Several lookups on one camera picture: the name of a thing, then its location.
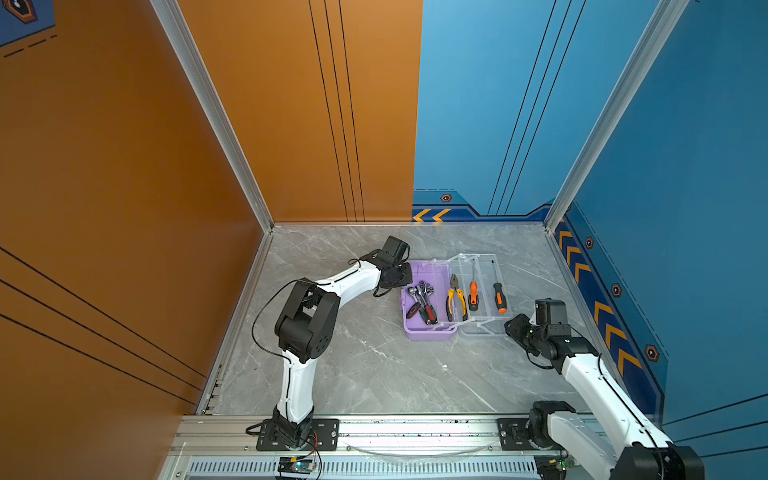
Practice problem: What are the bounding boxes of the orange black screwdriver large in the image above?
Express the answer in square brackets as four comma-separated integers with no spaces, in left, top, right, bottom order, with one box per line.
[468,258,479,312]

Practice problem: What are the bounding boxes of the green circuit board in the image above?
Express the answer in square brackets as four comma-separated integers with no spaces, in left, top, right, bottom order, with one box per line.
[534,456,580,480]
[276,456,318,479]

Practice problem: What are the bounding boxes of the aluminium corner post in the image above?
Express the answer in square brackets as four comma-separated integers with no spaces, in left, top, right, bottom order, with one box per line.
[150,0,275,234]
[543,0,689,234]

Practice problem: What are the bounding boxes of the left aluminium corner post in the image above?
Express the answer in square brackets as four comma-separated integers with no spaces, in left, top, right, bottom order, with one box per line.
[150,0,275,234]

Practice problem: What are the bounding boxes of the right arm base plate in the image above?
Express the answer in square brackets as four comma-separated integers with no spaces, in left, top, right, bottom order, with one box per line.
[496,417,564,451]

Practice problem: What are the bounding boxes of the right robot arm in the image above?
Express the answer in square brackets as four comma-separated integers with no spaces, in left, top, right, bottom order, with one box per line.
[497,298,706,479]

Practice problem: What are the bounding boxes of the orange black screwdriver small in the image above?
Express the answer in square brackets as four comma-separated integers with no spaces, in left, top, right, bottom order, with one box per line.
[491,260,507,314]

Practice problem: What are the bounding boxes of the yellow handled pliers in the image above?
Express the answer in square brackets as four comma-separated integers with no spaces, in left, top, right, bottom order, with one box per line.
[445,274,469,322]

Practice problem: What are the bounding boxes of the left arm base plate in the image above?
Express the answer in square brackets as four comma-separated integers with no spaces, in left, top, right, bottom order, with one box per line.
[256,418,340,452]

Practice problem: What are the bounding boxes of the green handled ratchet wrench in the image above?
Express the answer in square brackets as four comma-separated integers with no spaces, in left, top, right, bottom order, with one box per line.
[406,286,427,320]

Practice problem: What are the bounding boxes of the right green circuit board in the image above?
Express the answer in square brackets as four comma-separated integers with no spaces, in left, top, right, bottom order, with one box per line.
[534,456,580,480]

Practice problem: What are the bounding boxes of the left green circuit board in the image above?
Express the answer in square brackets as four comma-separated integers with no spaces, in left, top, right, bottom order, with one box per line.
[276,456,318,479]

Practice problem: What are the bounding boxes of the purple toolbox base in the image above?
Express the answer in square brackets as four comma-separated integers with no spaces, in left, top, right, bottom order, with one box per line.
[401,260,458,341]

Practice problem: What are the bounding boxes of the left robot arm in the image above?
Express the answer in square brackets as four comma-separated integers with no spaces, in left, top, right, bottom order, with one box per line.
[270,236,412,448]

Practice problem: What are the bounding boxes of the right aluminium corner post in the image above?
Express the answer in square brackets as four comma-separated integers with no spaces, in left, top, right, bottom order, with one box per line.
[543,0,689,234]

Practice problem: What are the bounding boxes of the aluminium front rail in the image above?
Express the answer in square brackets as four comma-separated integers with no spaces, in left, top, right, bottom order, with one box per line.
[169,413,604,457]

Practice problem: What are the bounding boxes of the clear toolbox lid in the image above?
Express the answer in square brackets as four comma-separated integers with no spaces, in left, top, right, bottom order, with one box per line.
[448,253,510,338]

